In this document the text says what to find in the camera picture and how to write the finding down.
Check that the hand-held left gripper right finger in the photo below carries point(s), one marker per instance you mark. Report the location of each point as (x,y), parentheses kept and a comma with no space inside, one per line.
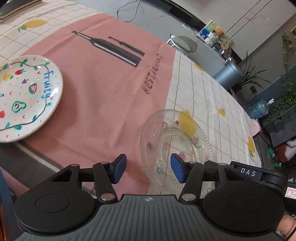
(179,166)

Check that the green climbing vine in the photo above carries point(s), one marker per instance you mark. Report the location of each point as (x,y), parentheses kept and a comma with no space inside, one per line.
(284,102)

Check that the white marble tv console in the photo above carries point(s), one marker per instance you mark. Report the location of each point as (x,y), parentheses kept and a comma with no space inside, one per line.
(150,18)

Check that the black wristband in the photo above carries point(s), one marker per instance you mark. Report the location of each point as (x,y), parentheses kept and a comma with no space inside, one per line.
(293,228)

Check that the orange steel bowl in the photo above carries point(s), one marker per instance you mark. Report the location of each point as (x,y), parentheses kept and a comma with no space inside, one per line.
(1,222)

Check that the pink fan heater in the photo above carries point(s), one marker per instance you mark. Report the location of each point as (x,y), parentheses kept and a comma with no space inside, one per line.
(256,128)

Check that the white fruit painted plate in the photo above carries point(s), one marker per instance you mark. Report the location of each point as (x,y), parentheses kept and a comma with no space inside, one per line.
(25,99)

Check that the round decorative fan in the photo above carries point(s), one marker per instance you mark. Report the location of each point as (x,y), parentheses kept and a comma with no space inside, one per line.
(225,44)

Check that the clear glass plate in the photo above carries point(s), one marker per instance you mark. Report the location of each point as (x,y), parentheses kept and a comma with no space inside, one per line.
(166,143)

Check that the grey trash can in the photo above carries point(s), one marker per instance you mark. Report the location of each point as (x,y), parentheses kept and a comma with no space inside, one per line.
(227,74)

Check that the person's right hand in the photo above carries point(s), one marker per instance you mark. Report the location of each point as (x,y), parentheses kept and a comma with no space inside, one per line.
(284,226)

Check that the long leaf potted plant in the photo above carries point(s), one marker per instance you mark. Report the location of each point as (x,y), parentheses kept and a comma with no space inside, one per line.
(248,76)

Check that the teddy bear toy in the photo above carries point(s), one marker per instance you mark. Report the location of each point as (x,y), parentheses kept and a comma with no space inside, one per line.
(209,25)

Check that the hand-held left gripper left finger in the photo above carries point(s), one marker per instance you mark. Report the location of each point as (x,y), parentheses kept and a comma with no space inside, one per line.
(119,169)

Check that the grey stool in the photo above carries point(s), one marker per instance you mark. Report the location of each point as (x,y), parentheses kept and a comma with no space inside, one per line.
(185,42)

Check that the blue steel bowl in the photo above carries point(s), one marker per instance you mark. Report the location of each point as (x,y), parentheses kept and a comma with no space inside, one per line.
(5,192)

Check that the blue water bottle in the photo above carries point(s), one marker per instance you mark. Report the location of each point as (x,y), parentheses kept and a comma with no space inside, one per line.
(260,109)

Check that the dark grey cabinet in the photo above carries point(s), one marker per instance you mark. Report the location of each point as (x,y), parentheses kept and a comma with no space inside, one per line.
(282,132)

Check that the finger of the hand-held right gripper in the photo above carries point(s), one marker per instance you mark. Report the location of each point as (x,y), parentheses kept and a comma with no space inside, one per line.
(211,167)

